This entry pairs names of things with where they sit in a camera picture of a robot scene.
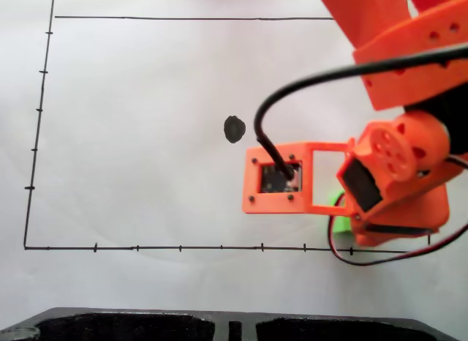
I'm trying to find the green block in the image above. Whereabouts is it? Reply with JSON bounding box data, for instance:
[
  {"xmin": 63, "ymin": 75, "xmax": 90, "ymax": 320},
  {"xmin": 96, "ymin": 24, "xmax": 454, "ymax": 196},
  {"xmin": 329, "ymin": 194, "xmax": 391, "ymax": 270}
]
[{"xmin": 328, "ymin": 190, "xmax": 354, "ymax": 234}]

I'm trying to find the black dot mark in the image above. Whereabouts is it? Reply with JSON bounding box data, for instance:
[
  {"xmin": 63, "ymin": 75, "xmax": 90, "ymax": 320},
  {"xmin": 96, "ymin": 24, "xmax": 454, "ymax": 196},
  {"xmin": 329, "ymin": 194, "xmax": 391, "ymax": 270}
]
[{"xmin": 223, "ymin": 115, "xmax": 247, "ymax": 145}]

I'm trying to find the black plastic clamp base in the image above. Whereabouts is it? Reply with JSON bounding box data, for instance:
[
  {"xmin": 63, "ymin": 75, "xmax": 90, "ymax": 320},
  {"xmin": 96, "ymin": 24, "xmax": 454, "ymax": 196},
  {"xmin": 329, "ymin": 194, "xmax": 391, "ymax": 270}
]
[{"xmin": 0, "ymin": 307, "xmax": 468, "ymax": 341}]

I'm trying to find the red white black motor wire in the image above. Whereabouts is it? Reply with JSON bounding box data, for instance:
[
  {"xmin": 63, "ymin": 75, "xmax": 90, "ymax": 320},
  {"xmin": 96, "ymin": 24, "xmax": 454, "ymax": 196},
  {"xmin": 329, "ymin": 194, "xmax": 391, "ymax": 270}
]
[{"xmin": 326, "ymin": 154, "xmax": 468, "ymax": 266}]

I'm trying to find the orange mounted camera module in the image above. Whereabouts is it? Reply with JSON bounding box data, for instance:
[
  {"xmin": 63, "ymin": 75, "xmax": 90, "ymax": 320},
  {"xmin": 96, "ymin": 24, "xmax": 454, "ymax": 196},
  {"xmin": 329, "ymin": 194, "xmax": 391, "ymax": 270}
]
[{"xmin": 241, "ymin": 138, "xmax": 358, "ymax": 215}]

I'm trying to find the black camera cable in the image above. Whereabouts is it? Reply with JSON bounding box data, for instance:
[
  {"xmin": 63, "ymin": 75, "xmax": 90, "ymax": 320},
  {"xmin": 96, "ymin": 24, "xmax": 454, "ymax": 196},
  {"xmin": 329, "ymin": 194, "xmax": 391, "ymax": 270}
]
[{"xmin": 253, "ymin": 43, "xmax": 468, "ymax": 181}]

